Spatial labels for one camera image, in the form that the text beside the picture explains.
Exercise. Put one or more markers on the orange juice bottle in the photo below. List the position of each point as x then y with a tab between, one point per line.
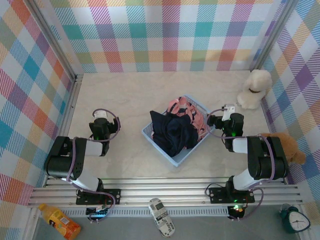
60	221

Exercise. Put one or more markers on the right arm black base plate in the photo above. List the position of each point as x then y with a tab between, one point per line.
217	195

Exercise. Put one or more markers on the white plush dog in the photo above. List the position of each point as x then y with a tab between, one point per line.
255	85

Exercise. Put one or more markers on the aluminium rail frame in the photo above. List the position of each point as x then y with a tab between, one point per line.
162	193

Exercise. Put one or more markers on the blue plastic laundry basket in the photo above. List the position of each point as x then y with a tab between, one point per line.
175	161

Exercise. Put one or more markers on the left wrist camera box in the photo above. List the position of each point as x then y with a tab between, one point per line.
100	114

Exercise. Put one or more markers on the navy blue garment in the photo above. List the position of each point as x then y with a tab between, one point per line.
175	135

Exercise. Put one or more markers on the brown teddy bear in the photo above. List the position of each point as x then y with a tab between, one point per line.
292	147

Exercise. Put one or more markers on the aluminium corner post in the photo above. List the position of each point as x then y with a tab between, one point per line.
272	37
53	41

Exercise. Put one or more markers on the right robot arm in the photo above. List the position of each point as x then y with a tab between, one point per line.
265	160

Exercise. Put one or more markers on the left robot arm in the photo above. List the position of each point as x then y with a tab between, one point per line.
60	162

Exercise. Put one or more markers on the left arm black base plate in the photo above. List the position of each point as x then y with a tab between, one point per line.
112	196

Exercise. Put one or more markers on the pink whale print garment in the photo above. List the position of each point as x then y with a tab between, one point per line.
197	117

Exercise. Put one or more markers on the teal alarm clock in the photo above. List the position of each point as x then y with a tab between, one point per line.
296	221

